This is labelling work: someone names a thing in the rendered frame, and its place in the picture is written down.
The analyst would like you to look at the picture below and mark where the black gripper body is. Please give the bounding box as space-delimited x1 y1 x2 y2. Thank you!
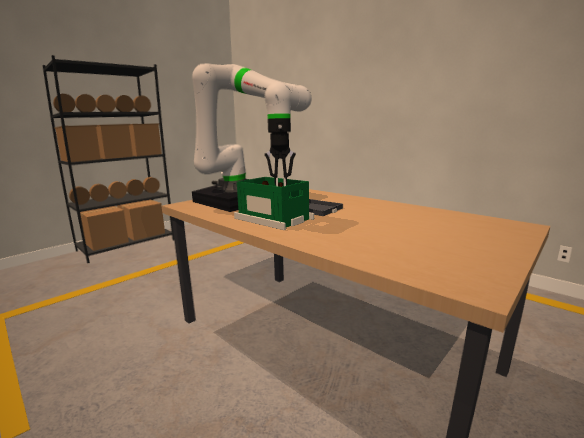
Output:
270 133 290 159

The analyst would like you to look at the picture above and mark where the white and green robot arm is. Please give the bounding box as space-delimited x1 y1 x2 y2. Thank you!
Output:
192 63 311 193

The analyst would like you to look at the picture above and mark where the green bottle crate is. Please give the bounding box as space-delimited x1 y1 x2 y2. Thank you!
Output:
238 177 309 228

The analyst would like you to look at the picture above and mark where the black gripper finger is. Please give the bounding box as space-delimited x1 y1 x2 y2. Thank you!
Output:
282 151 296 186
264 151 279 186

